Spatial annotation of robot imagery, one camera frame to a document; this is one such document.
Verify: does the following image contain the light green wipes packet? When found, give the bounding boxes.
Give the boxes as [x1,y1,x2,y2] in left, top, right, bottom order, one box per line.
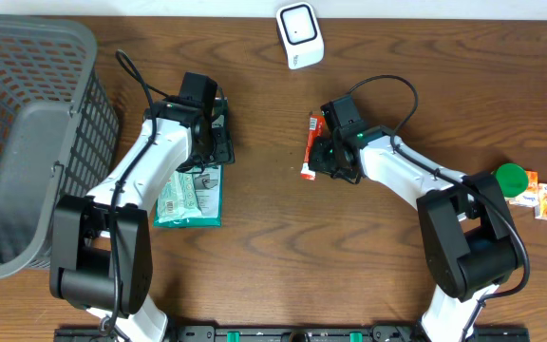
[156,172,202,223]

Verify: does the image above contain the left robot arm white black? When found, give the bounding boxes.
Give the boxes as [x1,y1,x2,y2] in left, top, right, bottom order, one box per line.
[49,96,235,341]

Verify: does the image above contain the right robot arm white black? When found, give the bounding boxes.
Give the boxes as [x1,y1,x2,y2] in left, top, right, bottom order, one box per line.
[308,126,530,341]

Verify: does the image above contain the white barcode scanner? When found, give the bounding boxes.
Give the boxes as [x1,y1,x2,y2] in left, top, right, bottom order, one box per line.
[275,2,325,70]

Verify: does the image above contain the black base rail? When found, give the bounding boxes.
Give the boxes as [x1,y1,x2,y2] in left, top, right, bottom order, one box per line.
[53,325,531,342]

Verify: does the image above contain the green lid white jar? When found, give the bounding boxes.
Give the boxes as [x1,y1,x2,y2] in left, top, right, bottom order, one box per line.
[493,163,529,199]

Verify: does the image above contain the red nescafe stick sachet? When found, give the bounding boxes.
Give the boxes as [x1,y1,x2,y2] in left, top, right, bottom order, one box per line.
[300,115,325,181]

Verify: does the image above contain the grey plastic mesh basket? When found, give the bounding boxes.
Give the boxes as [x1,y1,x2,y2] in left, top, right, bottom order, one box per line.
[0,15,120,279]

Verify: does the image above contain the green white gloves packet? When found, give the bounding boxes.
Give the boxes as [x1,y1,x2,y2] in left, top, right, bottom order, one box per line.
[152,97,230,229]

